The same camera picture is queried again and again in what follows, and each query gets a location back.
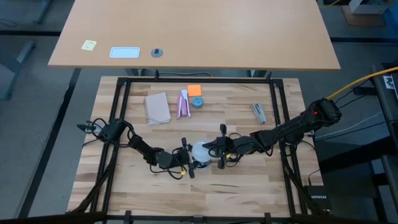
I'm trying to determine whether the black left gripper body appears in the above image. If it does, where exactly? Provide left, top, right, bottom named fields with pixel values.
left=174, top=138, right=196, bottom=180

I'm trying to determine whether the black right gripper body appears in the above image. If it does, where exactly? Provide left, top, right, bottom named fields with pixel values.
left=218, top=124, right=251, bottom=170

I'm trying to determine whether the pink white stapler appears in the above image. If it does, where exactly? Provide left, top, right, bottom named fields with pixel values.
left=176, top=89, right=192, bottom=120

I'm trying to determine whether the brown paper notebook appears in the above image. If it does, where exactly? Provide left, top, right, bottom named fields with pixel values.
left=143, top=91, right=172, bottom=126

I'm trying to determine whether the orange sticky note pad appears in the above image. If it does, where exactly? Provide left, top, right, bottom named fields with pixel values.
left=187, top=84, right=203, bottom=98

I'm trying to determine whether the light wooden desk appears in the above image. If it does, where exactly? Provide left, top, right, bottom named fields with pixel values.
left=48, top=0, right=341, bottom=71

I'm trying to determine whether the white rectangular card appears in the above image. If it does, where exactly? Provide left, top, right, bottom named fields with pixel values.
left=109, top=46, right=141, bottom=59

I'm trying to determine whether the yellow sticky note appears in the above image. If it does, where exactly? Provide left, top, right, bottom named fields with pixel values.
left=81, top=39, right=97, bottom=51

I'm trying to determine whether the white printed sticker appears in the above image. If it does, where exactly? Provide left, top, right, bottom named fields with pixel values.
left=382, top=75, right=396, bottom=90

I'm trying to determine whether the brown cardboard box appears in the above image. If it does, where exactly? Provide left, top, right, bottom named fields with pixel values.
left=341, top=4, right=388, bottom=27

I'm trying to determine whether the grey metal table leg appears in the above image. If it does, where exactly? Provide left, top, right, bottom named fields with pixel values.
left=0, top=39, right=37, bottom=100

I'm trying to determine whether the white box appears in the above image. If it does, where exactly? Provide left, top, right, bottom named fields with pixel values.
left=348, top=0, right=390, bottom=15

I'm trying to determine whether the left wrist cable yellow tag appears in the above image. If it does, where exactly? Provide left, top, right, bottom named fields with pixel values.
left=149, top=161, right=187, bottom=180

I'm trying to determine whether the black aluminium table frame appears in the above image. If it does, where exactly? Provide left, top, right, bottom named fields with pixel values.
left=0, top=70, right=398, bottom=224

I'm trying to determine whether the black Netgear network switch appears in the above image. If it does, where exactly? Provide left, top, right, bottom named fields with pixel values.
left=303, top=185, right=332, bottom=213

